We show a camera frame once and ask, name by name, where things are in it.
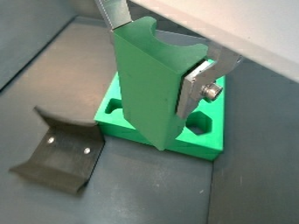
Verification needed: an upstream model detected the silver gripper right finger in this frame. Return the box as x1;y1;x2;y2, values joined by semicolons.
177;42;243;119

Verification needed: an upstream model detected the black arch holder bracket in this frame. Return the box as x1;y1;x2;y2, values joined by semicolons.
10;106;106;194

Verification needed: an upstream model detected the green arch block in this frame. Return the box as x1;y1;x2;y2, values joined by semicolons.
114;17;207;151

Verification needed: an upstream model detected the green shape sorter board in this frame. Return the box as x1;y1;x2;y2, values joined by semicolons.
95;73;225;161

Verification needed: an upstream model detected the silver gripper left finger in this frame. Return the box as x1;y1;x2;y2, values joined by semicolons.
94;0;135;46

